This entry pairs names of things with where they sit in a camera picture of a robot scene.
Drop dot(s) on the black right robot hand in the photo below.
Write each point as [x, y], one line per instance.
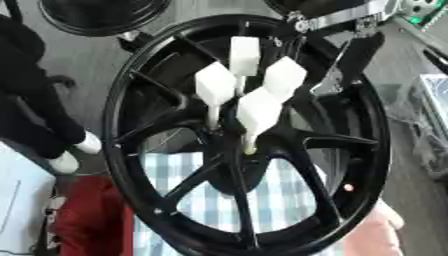
[361, 53]

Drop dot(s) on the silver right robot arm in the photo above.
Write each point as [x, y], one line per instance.
[423, 10]

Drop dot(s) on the white pin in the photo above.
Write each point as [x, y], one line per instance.
[258, 110]
[214, 83]
[286, 76]
[244, 55]

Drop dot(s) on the black round wheel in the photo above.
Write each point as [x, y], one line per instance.
[105, 16]

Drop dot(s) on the black spoked wheel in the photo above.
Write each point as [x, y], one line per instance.
[146, 200]

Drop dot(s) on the clear plastic bag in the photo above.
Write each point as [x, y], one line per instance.
[431, 126]

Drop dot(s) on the pink soft object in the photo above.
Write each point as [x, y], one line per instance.
[373, 233]

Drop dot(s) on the red cloth bag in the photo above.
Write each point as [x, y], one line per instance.
[93, 216]

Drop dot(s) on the person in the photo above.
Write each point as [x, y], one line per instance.
[29, 100]

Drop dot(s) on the pale white box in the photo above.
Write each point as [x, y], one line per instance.
[20, 200]

